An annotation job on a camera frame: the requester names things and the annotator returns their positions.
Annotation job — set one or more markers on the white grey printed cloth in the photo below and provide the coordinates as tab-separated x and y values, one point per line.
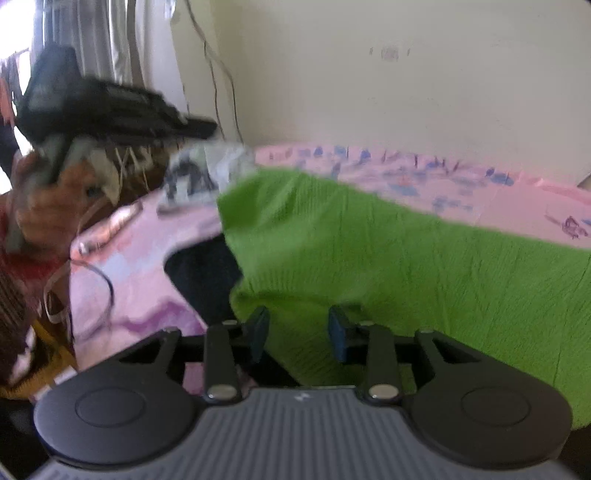
198	177

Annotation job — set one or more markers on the green knitted garment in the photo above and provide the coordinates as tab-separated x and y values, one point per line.
392	258

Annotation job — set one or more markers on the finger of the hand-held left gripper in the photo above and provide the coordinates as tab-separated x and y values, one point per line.
198	128

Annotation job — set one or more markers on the pink printed bedsheet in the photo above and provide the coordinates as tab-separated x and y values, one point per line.
138	244

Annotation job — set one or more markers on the person's left hand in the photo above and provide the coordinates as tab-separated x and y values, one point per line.
55	212

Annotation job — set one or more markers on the grey curtain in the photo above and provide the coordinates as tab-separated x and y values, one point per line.
115	41

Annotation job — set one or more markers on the dark navy cloth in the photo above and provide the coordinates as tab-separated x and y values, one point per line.
203	277

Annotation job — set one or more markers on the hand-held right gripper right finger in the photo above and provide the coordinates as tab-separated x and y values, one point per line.
338	336

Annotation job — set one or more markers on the brown yellow patterned cloth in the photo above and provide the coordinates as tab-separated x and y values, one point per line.
32	364

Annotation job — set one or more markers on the person's left forearm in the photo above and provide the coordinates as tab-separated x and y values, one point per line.
23	267

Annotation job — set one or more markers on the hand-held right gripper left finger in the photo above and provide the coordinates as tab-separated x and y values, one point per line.
260	333

